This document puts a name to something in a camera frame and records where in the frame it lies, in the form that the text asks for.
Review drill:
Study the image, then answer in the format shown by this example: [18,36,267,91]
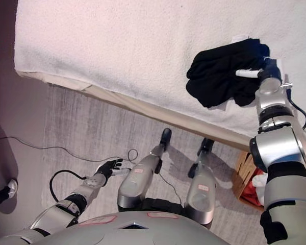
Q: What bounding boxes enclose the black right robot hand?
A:
[235,57,283,82]

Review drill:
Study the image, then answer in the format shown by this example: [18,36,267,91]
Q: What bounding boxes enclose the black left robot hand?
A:
[96,158,133,181]

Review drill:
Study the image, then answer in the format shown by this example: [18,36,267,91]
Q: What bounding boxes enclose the wooden laundry basket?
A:
[232,150,268,213]

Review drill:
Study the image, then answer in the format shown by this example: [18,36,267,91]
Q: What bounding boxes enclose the white garment under black garment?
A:
[208,35,290,111]

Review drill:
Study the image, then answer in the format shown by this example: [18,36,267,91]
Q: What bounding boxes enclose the robot torso and legs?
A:
[40,83,271,245]

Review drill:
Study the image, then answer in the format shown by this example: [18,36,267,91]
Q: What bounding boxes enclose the black left robot foot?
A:
[159,128,172,152]

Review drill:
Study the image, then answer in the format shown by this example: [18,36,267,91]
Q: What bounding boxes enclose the black robot foot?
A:
[159,128,172,152]
[197,137,215,157]

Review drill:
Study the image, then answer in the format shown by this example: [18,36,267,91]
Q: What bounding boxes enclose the white shoe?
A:
[7,178,19,199]

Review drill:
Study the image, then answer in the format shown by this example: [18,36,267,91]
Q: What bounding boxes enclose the silver right robot leg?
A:
[184,152,218,226]

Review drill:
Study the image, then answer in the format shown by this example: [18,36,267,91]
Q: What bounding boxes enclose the black right robot foot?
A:
[197,137,215,157]

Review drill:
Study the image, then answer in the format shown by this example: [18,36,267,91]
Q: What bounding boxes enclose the white crumpled garment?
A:
[252,173,269,205]

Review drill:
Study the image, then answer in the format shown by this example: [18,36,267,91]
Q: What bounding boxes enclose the red cloth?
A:
[240,183,265,208]

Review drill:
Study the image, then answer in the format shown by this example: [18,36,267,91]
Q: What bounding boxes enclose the white terry blanket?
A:
[14,0,306,142]

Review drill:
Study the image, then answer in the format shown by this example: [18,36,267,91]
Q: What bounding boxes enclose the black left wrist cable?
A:
[49,169,87,203]

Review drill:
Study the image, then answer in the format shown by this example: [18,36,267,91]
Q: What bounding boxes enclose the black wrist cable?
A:
[49,169,87,203]
[286,83,306,130]

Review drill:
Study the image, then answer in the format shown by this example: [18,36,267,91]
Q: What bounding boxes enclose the thin black floor cable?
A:
[0,136,139,164]

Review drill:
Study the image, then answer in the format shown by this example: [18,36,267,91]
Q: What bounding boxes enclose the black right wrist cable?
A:
[286,83,306,130]

